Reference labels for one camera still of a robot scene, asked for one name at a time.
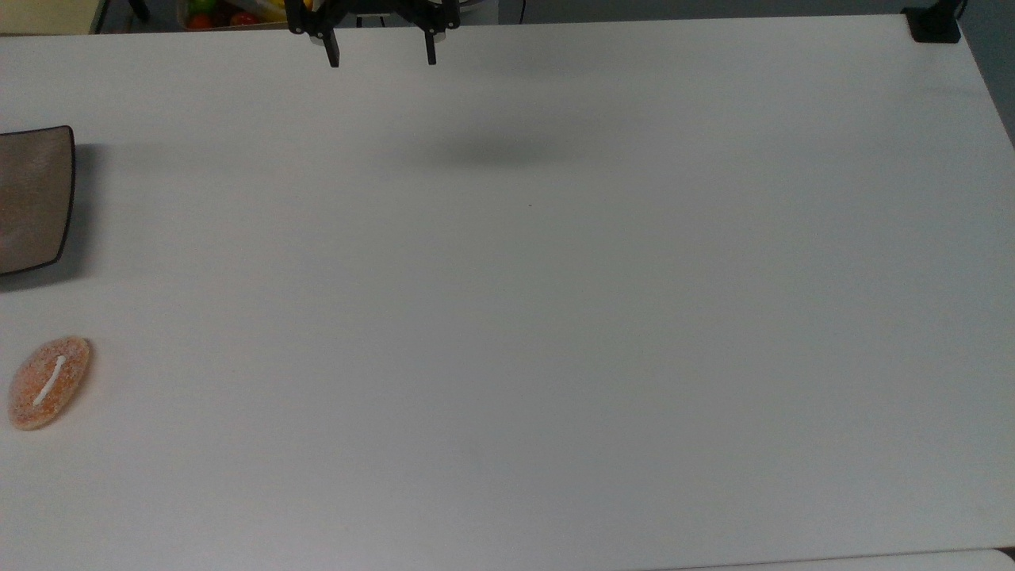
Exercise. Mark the dark square ceramic plate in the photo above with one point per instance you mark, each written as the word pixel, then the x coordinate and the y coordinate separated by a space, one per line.
pixel 33 198

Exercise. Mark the light wooden table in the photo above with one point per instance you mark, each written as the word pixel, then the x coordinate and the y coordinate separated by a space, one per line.
pixel 47 14

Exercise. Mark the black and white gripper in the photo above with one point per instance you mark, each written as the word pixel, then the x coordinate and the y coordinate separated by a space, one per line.
pixel 373 8

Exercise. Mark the orange sugared bread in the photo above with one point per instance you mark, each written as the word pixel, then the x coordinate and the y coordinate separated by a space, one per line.
pixel 49 383

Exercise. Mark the box of toy fruit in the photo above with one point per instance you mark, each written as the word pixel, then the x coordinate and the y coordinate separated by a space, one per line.
pixel 230 14

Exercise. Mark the black table clamp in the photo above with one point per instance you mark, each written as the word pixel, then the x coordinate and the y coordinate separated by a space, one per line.
pixel 934 25

